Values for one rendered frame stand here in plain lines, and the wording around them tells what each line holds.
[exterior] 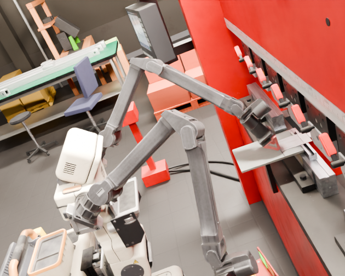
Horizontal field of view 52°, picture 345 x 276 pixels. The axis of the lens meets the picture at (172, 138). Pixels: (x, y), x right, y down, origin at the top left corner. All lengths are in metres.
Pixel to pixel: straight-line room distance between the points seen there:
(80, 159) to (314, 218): 0.87
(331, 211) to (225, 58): 1.21
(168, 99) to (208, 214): 3.51
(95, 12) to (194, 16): 6.16
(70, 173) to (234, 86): 1.31
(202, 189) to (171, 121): 0.23
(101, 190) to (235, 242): 1.56
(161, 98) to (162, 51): 2.25
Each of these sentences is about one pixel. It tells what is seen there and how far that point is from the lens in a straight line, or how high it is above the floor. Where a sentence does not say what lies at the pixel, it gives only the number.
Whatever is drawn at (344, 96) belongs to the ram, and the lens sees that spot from 0.88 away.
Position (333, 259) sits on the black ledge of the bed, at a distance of 1.28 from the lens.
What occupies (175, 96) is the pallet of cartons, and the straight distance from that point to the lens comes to 4.52.
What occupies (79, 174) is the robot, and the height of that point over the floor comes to 1.27.
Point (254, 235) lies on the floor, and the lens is 2.62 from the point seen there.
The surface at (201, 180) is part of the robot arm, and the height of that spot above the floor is 1.25.
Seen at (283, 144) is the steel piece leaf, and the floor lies 1.00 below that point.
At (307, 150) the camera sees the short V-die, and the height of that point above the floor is 1.00.
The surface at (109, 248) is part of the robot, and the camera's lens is 1.60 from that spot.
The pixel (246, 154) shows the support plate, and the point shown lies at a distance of 1.58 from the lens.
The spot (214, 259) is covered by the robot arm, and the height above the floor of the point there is 1.04.
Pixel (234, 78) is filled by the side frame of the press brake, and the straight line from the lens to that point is 2.32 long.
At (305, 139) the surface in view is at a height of 1.00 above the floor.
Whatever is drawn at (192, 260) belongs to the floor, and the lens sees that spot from 2.62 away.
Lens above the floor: 1.87
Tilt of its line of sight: 27 degrees down
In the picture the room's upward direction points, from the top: 23 degrees counter-clockwise
